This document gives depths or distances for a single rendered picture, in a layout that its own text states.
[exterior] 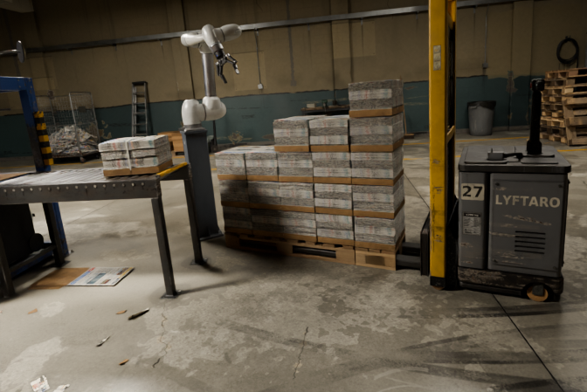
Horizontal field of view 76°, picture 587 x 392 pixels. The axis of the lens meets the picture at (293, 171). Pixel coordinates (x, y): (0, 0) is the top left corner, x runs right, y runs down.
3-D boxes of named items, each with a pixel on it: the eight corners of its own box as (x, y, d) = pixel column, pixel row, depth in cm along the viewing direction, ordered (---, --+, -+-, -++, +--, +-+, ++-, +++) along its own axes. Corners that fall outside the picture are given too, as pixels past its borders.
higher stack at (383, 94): (369, 244, 306) (362, 82, 280) (406, 249, 293) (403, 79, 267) (355, 264, 273) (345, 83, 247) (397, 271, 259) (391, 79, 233)
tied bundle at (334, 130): (329, 144, 303) (328, 115, 298) (365, 144, 289) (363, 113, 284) (310, 152, 270) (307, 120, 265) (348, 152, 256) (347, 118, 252)
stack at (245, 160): (249, 231, 359) (240, 145, 342) (369, 244, 306) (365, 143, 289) (224, 247, 325) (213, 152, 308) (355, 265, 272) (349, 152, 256)
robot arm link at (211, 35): (210, 43, 268) (226, 38, 273) (200, 24, 268) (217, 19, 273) (207, 51, 278) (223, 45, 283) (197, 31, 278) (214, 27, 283)
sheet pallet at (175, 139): (209, 150, 967) (206, 128, 955) (196, 155, 887) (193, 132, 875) (164, 153, 984) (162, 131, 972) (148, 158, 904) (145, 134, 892)
